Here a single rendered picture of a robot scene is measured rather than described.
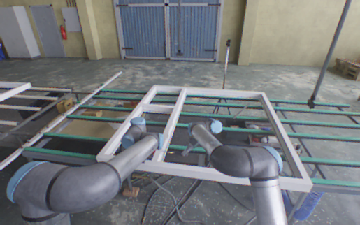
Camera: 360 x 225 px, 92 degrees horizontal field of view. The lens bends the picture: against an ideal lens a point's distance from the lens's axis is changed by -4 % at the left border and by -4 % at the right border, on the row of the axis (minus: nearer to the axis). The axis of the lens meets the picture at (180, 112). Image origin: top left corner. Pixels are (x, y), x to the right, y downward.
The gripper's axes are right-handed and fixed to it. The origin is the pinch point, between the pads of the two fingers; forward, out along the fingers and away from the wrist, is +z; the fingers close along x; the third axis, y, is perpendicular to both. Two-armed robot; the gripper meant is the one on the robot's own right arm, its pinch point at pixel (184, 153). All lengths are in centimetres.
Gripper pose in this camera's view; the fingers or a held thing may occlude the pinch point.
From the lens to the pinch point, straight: 142.9
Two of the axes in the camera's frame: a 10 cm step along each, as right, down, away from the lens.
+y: -7.1, -6.4, 2.9
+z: -6.9, 7.1, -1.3
